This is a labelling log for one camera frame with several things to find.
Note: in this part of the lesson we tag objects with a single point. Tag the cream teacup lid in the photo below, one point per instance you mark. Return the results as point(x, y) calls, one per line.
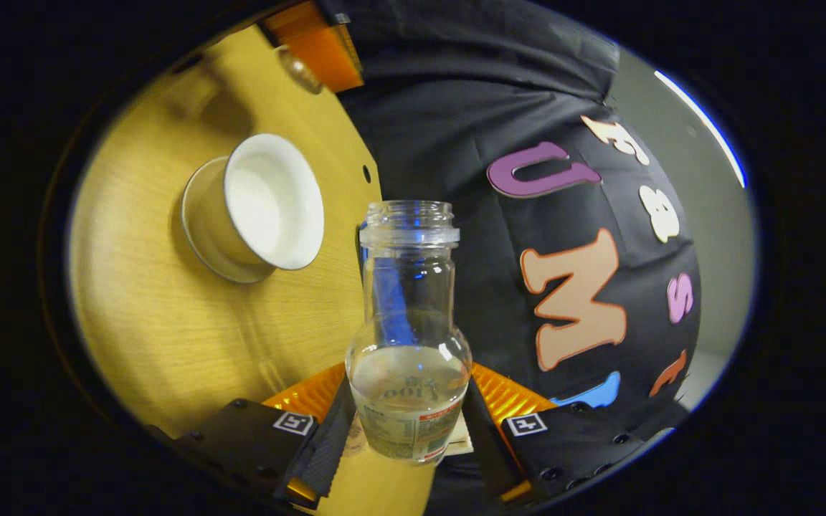
point(302, 72)

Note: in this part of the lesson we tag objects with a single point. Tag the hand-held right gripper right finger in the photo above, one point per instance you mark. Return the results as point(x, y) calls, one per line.
point(488, 451)

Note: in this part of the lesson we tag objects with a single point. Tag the black backdrop cloth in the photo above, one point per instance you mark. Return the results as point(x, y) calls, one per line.
point(442, 129)

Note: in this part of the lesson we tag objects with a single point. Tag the cream teacup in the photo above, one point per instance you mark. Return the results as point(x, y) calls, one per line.
point(269, 204)

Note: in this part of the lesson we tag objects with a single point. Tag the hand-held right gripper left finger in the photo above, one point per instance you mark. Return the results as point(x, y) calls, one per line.
point(320, 451)

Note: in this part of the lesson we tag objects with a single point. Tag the cream saucer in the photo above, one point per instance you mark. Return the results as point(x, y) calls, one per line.
point(198, 222)

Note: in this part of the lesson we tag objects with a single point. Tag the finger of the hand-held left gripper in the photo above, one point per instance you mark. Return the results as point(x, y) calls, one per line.
point(323, 50)

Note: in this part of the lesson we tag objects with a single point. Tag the clear glass water bottle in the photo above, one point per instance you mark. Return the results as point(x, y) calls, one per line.
point(407, 387)

